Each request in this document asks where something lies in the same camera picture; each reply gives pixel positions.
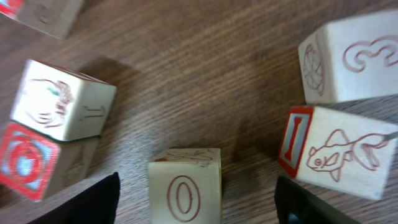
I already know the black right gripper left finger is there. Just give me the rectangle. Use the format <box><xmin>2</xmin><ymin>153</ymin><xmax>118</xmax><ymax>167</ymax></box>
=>
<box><xmin>29</xmin><ymin>172</ymin><xmax>121</xmax><ymax>224</ymax></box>

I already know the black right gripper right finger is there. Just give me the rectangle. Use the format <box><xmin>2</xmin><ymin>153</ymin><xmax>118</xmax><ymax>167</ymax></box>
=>
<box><xmin>274</xmin><ymin>176</ymin><xmax>359</xmax><ymax>224</ymax></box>

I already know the block red letter U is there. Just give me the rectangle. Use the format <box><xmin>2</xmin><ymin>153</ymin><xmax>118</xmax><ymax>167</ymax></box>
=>
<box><xmin>148</xmin><ymin>148</ymin><xmax>222</xmax><ymax>224</ymax></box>

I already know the white block green letter I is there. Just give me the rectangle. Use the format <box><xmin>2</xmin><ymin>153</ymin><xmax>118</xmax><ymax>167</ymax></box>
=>
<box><xmin>278</xmin><ymin>106</ymin><xmax>397</xmax><ymax>200</ymax></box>

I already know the block red letter O top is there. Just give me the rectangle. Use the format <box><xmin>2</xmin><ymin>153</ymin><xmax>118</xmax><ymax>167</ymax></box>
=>
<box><xmin>0</xmin><ymin>121</ymin><xmax>100</xmax><ymax>203</ymax></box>

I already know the white block teal side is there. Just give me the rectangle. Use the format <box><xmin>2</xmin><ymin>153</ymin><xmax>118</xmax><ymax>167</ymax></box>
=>
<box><xmin>10</xmin><ymin>59</ymin><xmax>117</xmax><ymax>141</ymax></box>

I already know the block red letter A top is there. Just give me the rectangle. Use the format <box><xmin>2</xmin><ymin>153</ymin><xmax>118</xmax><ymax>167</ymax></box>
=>
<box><xmin>298</xmin><ymin>9</ymin><xmax>397</xmax><ymax>104</ymax></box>

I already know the block red digit six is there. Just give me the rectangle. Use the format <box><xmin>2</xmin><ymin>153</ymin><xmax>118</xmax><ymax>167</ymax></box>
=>
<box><xmin>1</xmin><ymin>0</ymin><xmax>85</xmax><ymax>39</ymax></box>

